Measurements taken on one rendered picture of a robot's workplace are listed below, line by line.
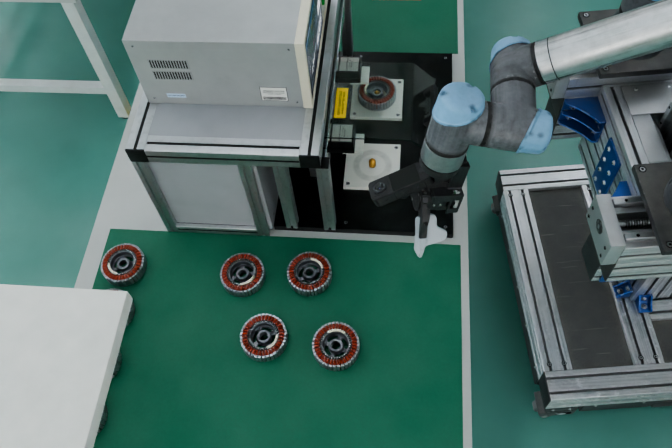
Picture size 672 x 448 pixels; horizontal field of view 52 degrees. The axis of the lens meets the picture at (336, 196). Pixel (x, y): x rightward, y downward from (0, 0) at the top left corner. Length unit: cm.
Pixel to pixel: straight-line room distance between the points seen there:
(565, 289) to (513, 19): 151
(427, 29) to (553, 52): 112
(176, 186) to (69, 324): 53
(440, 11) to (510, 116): 124
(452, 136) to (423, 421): 74
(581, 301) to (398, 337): 89
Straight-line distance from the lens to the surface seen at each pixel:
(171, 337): 176
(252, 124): 158
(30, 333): 135
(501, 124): 113
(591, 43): 119
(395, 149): 192
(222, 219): 182
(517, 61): 122
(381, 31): 227
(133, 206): 198
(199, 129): 160
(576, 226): 254
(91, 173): 308
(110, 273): 185
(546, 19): 349
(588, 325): 238
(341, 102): 166
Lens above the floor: 232
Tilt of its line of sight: 57 degrees down
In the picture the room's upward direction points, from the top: 6 degrees counter-clockwise
